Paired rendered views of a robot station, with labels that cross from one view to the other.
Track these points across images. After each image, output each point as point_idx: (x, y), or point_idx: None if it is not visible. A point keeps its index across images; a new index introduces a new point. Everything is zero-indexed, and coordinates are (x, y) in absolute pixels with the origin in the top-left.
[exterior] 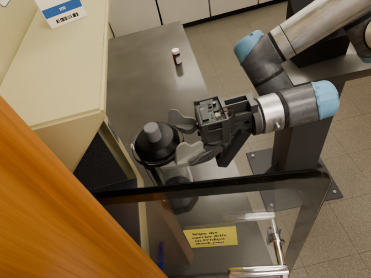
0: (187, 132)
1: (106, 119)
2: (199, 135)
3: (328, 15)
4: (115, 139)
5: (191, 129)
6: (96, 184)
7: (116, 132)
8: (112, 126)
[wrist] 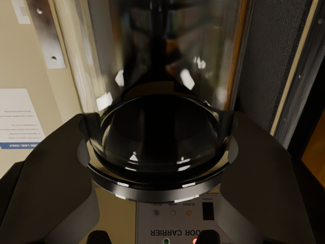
0: (94, 190)
1: (60, 74)
2: (109, 237)
3: None
4: (56, 17)
5: (90, 222)
6: None
7: (32, 18)
8: (43, 44)
